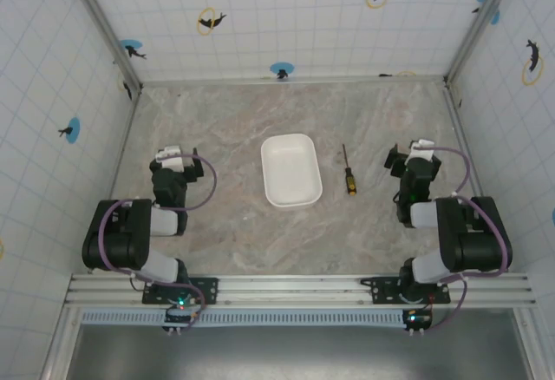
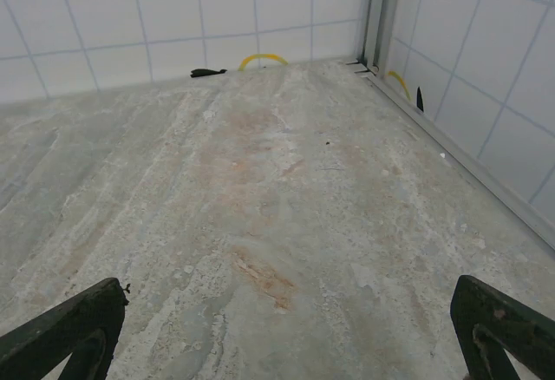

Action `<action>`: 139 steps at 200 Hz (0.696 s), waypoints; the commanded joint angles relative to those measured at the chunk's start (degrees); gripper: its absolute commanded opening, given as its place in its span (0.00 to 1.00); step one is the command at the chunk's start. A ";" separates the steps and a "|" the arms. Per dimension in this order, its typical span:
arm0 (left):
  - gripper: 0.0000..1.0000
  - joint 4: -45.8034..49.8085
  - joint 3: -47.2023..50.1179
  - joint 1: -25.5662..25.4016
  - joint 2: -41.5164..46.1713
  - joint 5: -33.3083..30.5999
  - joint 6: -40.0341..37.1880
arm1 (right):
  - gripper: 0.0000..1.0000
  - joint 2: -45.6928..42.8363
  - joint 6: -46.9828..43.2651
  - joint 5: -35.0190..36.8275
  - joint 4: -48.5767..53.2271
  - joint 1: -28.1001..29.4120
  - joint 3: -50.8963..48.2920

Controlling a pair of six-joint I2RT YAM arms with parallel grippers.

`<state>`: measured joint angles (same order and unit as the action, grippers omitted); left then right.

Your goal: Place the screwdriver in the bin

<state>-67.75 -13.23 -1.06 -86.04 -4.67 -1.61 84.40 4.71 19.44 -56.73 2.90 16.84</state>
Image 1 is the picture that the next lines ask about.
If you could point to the grey metal panel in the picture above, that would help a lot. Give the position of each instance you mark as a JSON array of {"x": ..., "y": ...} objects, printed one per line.
[{"x": 295, "y": 354}]

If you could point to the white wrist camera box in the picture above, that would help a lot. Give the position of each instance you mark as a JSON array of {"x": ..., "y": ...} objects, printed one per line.
[
  {"x": 171, "y": 159},
  {"x": 422, "y": 150}
]

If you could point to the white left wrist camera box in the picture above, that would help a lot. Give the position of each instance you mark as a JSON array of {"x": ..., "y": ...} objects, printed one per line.
[{"x": 171, "y": 159}]

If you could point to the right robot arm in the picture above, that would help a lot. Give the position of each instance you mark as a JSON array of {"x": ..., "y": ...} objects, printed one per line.
[{"x": 466, "y": 232}]

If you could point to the aluminium mounting rail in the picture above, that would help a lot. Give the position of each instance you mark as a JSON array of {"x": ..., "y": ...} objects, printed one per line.
[{"x": 295, "y": 291}]

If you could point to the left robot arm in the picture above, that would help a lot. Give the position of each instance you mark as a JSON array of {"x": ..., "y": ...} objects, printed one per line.
[{"x": 121, "y": 237}]

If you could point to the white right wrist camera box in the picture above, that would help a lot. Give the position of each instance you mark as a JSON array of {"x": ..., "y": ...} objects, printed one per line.
[{"x": 422, "y": 150}]

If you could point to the aluminium frame post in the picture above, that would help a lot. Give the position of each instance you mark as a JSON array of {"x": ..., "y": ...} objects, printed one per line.
[
  {"x": 104, "y": 28},
  {"x": 481, "y": 20}
]

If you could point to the black and yellow screwdriver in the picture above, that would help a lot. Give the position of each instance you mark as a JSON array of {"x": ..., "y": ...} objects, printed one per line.
[{"x": 350, "y": 178}]

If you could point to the white plastic bin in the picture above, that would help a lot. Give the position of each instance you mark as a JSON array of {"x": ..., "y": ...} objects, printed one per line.
[{"x": 290, "y": 174}]

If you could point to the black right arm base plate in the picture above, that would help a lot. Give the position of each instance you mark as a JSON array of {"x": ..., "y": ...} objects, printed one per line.
[{"x": 381, "y": 289}]

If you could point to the aluminium frame floor bar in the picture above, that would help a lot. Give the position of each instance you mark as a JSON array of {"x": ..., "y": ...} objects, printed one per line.
[{"x": 295, "y": 80}]

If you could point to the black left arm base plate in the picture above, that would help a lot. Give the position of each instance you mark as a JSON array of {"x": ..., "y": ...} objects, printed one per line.
[{"x": 208, "y": 289}]

